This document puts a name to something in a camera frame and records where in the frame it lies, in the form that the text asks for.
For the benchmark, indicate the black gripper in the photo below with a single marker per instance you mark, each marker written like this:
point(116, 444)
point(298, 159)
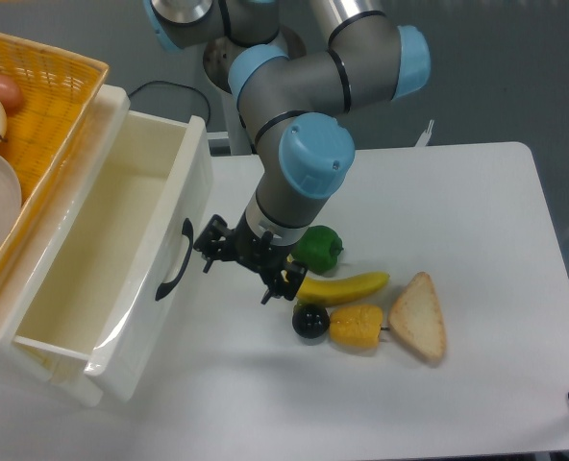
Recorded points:
point(261, 253)

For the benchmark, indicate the black top drawer handle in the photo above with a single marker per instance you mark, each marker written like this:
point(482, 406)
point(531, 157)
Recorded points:
point(167, 287)

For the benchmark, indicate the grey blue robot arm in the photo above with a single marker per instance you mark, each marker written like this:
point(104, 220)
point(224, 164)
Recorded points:
point(289, 107)

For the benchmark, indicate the white drawer cabinet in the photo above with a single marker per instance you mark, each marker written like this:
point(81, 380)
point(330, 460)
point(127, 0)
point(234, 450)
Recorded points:
point(21, 281)

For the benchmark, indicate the green bell pepper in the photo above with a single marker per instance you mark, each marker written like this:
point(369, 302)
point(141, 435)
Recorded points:
point(319, 248)

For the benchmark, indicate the yellow banana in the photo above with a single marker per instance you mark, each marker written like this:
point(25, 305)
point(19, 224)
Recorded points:
point(333, 292)

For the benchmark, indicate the dark purple mangosteen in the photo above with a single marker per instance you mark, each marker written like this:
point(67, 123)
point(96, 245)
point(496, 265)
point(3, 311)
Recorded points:
point(311, 322)

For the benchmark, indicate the yellow bell pepper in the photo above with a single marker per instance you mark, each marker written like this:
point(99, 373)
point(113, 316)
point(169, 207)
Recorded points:
point(357, 327)

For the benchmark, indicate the triangular bread slice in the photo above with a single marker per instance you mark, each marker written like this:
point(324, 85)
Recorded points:
point(416, 320)

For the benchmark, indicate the yellow woven basket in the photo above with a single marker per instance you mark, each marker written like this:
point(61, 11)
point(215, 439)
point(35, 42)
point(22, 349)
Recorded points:
point(59, 87)

